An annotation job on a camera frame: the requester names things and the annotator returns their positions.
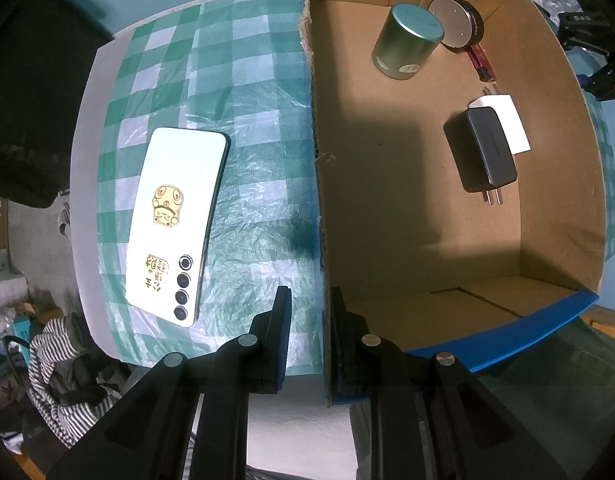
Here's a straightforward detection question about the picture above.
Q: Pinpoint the dark grey power adapter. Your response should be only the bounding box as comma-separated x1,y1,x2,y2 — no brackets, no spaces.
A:
443,107,518,206

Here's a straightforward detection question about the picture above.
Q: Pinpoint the striped cloth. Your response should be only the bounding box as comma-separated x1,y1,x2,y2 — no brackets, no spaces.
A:
28,312,123,448

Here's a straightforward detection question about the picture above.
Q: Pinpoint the dark cloth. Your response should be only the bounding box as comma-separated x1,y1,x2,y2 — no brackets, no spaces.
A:
0,0,113,208

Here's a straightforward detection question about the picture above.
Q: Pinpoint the white smartphone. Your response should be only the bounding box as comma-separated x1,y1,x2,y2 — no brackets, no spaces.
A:
125,126,232,328

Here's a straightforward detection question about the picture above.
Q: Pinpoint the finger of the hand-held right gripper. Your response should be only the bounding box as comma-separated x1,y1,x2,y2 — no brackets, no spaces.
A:
580,52,615,103

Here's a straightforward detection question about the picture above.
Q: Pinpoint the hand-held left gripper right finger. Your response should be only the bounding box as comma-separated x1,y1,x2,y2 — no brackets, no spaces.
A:
329,286,568,480

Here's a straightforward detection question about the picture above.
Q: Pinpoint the white power adapter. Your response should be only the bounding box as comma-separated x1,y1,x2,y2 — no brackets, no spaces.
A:
467,87,531,156

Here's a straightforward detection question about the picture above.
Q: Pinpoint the green checkered tablecloth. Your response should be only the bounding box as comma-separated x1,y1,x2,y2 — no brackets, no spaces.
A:
70,0,615,376

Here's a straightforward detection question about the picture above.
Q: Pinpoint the blue cardboard box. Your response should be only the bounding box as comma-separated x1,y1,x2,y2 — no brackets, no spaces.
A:
298,0,615,406

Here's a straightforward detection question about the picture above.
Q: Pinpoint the round silver black-rimmed case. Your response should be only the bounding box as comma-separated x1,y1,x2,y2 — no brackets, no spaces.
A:
427,0,485,52

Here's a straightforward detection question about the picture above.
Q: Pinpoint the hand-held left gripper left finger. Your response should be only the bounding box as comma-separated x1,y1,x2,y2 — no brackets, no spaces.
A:
48,285,292,480

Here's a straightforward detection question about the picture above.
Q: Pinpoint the teal metal tin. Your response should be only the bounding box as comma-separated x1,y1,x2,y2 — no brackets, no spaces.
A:
371,2,445,82

